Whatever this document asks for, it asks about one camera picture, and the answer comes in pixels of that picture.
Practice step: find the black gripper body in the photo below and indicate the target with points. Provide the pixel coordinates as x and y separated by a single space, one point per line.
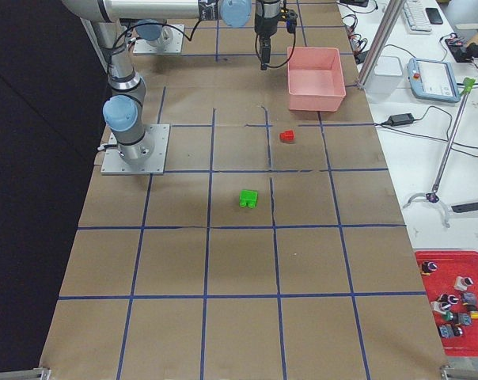
265 19

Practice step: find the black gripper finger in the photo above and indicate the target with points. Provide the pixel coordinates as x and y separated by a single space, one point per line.
261 53
267 50

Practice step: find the green toy block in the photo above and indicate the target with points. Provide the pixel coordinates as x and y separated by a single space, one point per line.
248 198

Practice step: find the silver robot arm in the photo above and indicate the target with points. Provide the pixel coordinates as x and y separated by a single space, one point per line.
111 21
215 40

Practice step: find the pink plastic box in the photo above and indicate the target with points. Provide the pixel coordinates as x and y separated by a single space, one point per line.
315 79

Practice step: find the white square box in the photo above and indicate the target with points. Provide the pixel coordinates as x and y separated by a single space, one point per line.
385 78

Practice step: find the red toy block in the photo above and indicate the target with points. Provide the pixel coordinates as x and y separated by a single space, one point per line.
287 136

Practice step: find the white keyboard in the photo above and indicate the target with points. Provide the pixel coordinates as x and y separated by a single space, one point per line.
415 18

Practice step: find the black power adapter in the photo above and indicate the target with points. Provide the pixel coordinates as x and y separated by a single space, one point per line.
400 120

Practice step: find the black smartphone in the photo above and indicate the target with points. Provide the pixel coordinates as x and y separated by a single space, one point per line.
433 16

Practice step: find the blue teach pendant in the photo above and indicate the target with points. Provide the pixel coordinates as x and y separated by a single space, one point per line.
432 80

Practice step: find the brown paper table mat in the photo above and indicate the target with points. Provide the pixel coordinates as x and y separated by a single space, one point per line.
169 278

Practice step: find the red plastic tray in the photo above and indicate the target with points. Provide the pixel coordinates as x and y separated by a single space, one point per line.
451 282

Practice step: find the aluminium frame post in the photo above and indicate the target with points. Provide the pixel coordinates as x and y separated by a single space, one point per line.
380 39

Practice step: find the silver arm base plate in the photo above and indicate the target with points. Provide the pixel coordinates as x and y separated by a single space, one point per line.
145 157

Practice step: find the green handled reacher grabber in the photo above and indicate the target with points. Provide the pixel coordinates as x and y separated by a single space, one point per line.
432 195

